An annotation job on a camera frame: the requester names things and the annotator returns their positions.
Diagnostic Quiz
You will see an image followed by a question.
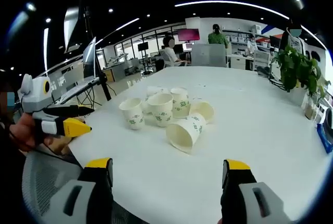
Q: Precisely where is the glass plant vase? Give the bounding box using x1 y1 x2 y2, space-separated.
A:
301 90 321 120

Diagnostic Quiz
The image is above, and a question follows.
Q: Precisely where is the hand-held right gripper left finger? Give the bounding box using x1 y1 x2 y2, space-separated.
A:
49 157 115 224

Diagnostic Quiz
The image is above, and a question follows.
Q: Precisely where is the blue box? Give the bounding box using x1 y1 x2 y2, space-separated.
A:
316 122 333 155

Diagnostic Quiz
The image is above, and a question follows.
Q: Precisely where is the open laptop on stand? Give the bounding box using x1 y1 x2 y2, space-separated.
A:
51 36 105 105

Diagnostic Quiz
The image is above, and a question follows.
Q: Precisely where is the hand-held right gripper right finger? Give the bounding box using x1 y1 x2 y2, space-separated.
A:
220 159 292 224

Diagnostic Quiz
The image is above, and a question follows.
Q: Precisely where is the cluster of white paper cups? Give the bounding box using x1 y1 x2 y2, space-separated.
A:
119 85 215 155

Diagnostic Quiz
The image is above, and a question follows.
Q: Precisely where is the black tripod pole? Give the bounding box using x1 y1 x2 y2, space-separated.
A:
82 0 112 102

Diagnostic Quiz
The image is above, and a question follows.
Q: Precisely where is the grey mesh office chair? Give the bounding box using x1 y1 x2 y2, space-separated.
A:
21 150 85 221

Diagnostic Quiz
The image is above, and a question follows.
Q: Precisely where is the person's left hand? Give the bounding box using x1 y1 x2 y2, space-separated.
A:
9 113 54 153

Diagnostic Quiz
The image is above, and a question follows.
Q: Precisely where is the grey desk partition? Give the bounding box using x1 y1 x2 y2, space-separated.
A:
190 43 227 68

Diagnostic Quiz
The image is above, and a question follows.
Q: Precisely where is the dark round device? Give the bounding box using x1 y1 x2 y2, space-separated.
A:
322 108 333 144

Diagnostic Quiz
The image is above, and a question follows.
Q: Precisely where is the pink computer monitor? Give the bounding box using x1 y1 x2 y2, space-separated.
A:
177 28 200 42

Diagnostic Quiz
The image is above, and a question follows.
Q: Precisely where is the white table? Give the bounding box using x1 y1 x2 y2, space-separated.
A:
66 66 331 224

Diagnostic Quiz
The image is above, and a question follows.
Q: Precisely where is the green potted plant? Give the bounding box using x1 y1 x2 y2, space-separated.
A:
270 44 331 97

